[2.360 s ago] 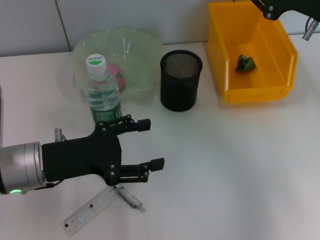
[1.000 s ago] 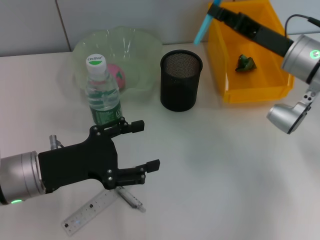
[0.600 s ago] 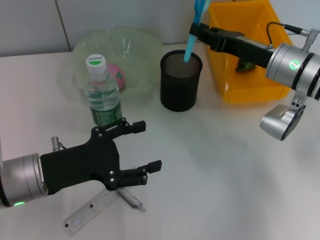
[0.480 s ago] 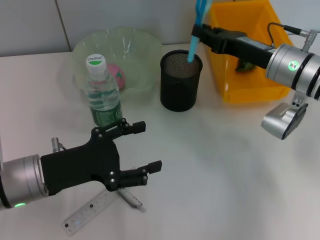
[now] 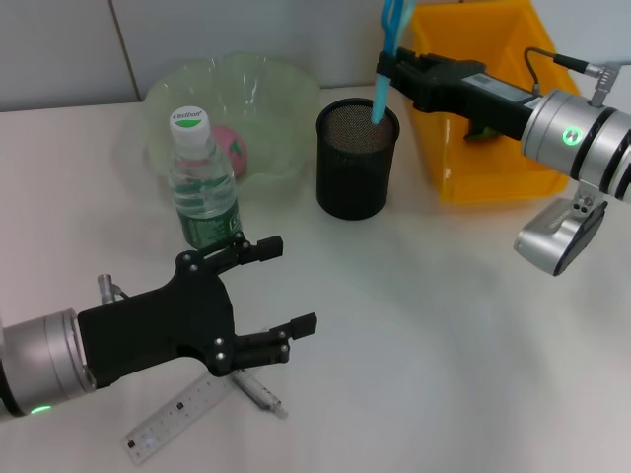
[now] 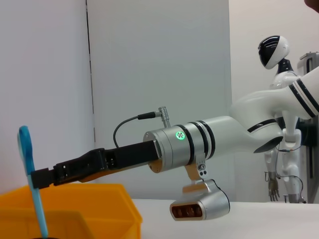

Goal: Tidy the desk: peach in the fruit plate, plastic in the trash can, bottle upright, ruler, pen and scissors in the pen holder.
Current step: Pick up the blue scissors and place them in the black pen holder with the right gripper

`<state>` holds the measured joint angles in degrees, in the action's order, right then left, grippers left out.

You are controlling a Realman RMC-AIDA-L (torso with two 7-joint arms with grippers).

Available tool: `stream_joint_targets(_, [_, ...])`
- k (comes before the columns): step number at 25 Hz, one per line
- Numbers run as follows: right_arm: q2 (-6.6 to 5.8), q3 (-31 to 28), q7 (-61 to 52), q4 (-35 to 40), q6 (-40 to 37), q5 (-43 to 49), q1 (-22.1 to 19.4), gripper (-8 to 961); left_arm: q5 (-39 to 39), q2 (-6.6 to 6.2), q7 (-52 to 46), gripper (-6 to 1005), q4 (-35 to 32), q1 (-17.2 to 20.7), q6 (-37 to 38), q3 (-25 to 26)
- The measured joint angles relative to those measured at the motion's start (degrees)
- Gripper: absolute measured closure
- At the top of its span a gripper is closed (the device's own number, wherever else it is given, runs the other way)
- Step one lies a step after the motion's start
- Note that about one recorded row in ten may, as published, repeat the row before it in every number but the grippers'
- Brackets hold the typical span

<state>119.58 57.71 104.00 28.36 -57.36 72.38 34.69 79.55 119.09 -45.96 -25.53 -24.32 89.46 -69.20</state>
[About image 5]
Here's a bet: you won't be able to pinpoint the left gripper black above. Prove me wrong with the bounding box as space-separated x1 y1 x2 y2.
77 232 318 389

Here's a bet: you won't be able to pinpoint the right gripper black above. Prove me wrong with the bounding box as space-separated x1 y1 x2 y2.
376 46 542 143

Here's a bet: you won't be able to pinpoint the light blue scissors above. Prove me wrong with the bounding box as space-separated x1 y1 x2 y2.
369 0 420 125

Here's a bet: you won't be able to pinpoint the green plastic wrapper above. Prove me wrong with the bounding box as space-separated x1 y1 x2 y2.
464 123 500 145

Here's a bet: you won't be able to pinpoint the grey pen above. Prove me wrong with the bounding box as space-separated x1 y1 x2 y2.
230 368 289 421

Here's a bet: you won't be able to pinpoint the water bottle green label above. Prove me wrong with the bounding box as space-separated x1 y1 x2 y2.
168 107 245 252

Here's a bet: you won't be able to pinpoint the pink toy peach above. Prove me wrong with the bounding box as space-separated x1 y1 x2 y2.
208 124 248 178

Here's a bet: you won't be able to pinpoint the transparent plastic ruler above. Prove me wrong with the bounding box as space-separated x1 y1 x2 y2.
122 372 239 466

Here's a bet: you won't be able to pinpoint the black mesh pen holder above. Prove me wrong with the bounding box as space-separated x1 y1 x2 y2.
315 98 401 223

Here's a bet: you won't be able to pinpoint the green translucent fruit bowl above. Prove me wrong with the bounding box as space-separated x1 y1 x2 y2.
142 50 321 196

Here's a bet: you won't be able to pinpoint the yellow plastic bin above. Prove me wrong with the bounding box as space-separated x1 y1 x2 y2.
408 0 590 205

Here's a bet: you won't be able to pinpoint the right wrist grey cable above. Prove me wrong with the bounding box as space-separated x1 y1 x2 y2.
522 46 623 108

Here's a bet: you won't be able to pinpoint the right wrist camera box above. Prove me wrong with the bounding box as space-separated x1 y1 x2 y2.
513 195 609 277

